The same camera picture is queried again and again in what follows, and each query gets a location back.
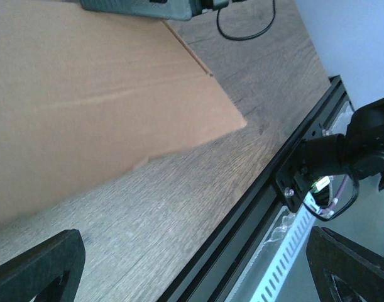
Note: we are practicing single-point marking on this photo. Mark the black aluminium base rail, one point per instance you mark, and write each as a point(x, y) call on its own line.
point(214, 269)

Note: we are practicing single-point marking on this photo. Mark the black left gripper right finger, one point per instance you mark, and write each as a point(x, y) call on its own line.
point(343, 270)

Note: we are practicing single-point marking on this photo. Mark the light blue slotted cable duct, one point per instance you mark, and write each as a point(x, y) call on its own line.
point(294, 236)

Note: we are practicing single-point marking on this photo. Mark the brown cardboard box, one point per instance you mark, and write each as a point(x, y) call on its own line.
point(86, 97)

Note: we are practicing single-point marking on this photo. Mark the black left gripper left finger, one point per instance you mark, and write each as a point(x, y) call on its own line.
point(50, 271)

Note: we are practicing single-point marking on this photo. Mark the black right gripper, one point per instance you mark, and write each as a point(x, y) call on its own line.
point(182, 10)

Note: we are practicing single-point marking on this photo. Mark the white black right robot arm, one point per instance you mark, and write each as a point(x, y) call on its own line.
point(357, 154)

